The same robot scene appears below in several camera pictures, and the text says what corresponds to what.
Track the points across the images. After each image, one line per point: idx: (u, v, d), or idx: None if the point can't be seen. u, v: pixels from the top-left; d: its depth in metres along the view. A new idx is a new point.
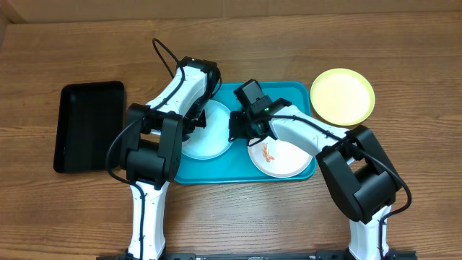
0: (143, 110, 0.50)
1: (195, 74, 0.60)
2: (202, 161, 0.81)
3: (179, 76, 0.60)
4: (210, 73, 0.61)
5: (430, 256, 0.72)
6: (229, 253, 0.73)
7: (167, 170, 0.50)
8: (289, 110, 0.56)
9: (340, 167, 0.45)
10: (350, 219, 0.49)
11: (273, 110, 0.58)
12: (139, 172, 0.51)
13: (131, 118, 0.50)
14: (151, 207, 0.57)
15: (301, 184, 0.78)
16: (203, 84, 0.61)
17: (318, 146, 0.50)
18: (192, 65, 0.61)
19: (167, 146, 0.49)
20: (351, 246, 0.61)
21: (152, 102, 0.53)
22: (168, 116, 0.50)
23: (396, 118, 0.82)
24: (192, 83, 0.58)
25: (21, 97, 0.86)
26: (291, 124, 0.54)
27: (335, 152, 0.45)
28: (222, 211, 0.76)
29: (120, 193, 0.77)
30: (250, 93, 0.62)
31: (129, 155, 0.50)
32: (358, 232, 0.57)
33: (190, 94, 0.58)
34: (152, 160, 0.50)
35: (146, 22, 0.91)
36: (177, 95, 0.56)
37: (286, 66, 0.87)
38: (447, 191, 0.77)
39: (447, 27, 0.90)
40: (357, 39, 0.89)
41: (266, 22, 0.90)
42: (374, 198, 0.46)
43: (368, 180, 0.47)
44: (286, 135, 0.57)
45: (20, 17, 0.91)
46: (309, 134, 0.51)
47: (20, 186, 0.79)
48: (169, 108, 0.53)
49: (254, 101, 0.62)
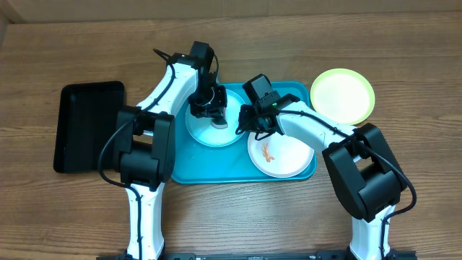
0: (133, 112, 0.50)
1: (185, 71, 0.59)
2: (203, 160, 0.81)
3: (168, 74, 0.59)
4: (201, 69, 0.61)
5: (430, 256, 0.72)
6: (229, 253, 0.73)
7: (161, 171, 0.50)
8: (297, 106, 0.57)
9: (346, 165, 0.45)
10: (354, 217, 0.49)
11: (281, 105, 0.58)
12: (133, 174, 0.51)
13: (121, 121, 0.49)
14: (149, 209, 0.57)
15: (300, 184, 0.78)
16: (195, 80, 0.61)
17: (325, 144, 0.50)
18: (181, 62, 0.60)
19: (160, 148, 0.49)
20: (351, 245, 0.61)
21: (144, 103, 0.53)
22: (159, 117, 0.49)
23: (396, 118, 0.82)
24: (182, 81, 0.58)
25: (21, 97, 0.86)
26: (298, 120, 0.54)
27: (342, 149, 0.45)
28: (222, 211, 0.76)
29: (120, 193, 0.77)
30: (258, 87, 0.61)
31: (123, 158, 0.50)
32: (360, 231, 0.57)
33: (181, 91, 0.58)
34: (146, 162, 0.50)
35: (146, 22, 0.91)
36: (167, 94, 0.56)
37: (286, 66, 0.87)
38: (447, 191, 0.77)
39: (447, 27, 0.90)
40: (357, 39, 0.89)
41: (266, 22, 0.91)
42: (378, 197, 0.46)
43: (374, 179, 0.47)
44: (293, 131, 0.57)
45: (20, 17, 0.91)
46: (316, 131, 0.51)
47: (20, 186, 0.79)
48: (160, 108, 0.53)
49: (263, 96, 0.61)
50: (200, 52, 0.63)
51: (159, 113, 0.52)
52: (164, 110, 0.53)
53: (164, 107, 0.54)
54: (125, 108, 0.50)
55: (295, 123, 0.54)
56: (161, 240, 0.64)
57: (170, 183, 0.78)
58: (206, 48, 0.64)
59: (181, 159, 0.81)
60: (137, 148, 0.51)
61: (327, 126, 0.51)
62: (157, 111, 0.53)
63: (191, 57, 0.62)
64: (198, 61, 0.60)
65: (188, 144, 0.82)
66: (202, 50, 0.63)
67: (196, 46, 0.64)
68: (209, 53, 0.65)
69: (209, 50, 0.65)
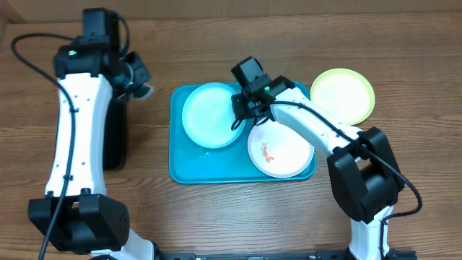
0: (50, 208, 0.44)
1: (89, 87, 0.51)
2: (203, 161, 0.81)
3: (66, 106, 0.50)
4: (102, 58, 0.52)
5: (430, 256, 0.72)
6: (229, 253, 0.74)
7: (112, 241, 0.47)
8: (294, 95, 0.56)
9: (351, 172, 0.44)
10: (350, 217, 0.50)
11: (273, 89, 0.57)
12: (89, 248, 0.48)
13: (40, 222, 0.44)
14: (125, 257, 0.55)
15: (301, 184, 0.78)
16: (105, 84, 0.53)
17: (328, 145, 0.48)
18: (73, 65, 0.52)
19: (101, 230, 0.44)
20: (351, 246, 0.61)
21: (52, 185, 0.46)
22: (83, 204, 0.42)
23: (396, 118, 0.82)
24: (90, 108, 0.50)
25: (21, 96, 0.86)
26: (297, 112, 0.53)
27: (348, 155, 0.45)
28: (222, 211, 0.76)
29: (120, 193, 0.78)
30: (247, 71, 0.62)
31: (66, 242, 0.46)
32: (359, 231, 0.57)
33: (94, 119, 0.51)
34: (92, 240, 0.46)
35: (146, 22, 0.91)
36: (81, 146, 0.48)
37: (287, 66, 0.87)
38: (447, 191, 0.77)
39: (447, 26, 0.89)
40: (356, 39, 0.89)
41: (266, 22, 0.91)
42: (378, 201, 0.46)
43: (374, 183, 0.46)
44: (289, 123, 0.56)
45: (21, 17, 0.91)
46: (317, 130, 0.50)
47: (20, 186, 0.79)
48: (75, 176, 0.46)
49: (253, 79, 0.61)
50: (98, 29, 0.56)
51: (75, 194, 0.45)
52: (84, 187, 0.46)
53: (86, 168, 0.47)
54: (36, 206, 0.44)
55: (293, 115, 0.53)
56: (146, 241, 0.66)
57: (170, 183, 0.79)
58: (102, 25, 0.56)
59: (181, 159, 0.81)
60: (76, 224, 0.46)
61: (331, 126, 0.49)
62: (75, 191, 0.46)
63: (85, 50, 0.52)
64: (98, 48, 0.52)
65: (187, 145, 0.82)
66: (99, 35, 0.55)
67: (92, 19, 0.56)
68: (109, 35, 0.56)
69: (108, 19, 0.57)
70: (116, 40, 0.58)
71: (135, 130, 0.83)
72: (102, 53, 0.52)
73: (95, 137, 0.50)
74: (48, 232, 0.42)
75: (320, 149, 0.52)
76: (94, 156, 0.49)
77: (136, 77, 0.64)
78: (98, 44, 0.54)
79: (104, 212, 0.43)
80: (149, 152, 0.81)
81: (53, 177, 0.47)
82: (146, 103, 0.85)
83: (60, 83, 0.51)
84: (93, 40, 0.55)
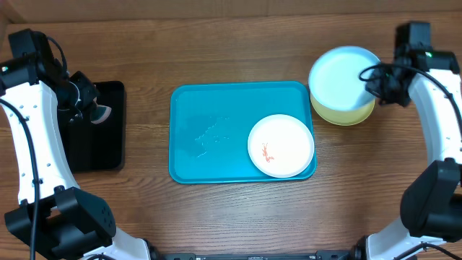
0: (28, 214, 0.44)
1: (33, 95, 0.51)
2: (202, 162, 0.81)
3: (15, 118, 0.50)
4: (38, 66, 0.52)
5: (431, 256, 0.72)
6: (229, 253, 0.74)
7: (103, 234, 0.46)
8: (450, 82, 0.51)
9: (445, 188, 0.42)
10: (403, 221, 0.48)
11: (434, 58, 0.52)
12: (79, 251, 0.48)
13: (20, 231, 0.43)
14: (119, 254, 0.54)
15: (301, 184, 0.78)
16: (50, 94, 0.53)
17: (444, 146, 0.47)
18: (11, 80, 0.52)
19: (84, 225, 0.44)
20: (370, 237, 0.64)
21: (24, 193, 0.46)
22: (61, 201, 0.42)
23: (397, 118, 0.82)
24: (36, 115, 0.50)
25: None
26: (439, 100, 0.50)
27: (456, 174, 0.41)
28: (222, 211, 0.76)
29: (120, 193, 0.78)
30: (416, 32, 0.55)
31: (55, 247, 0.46)
32: (390, 237, 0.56)
33: (48, 120, 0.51)
34: (81, 238, 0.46)
35: (146, 22, 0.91)
36: (40, 151, 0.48)
37: (286, 66, 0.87)
38: None
39: (446, 26, 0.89)
40: (357, 39, 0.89)
41: (265, 22, 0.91)
42: (441, 227, 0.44)
43: (453, 219, 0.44)
44: (418, 99, 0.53)
45: (20, 17, 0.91)
46: (445, 130, 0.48)
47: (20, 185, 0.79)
48: (45, 180, 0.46)
49: (416, 42, 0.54)
50: (28, 47, 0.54)
51: (48, 196, 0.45)
52: (57, 185, 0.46)
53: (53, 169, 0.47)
54: (14, 217, 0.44)
55: (434, 100, 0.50)
56: (138, 239, 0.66)
57: (170, 183, 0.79)
58: (32, 35, 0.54)
59: (180, 160, 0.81)
60: (60, 227, 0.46)
61: None
62: (48, 191, 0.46)
63: (19, 63, 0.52)
64: (32, 58, 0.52)
65: (188, 145, 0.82)
66: (29, 45, 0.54)
67: (19, 39, 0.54)
68: (42, 45, 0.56)
69: (37, 36, 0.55)
70: (50, 55, 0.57)
71: (136, 130, 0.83)
72: (37, 63, 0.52)
73: (53, 137, 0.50)
74: (32, 237, 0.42)
75: (430, 143, 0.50)
76: (58, 155, 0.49)
77: (85, 96, 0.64)
78: (31, 55, 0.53)
79: (84, 204, 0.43)
80: (149, 152, 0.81)
81: (22, 188, 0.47)
82: (146, 103, 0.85)
83: (2, 99, 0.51)
84: (25, 53, 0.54)
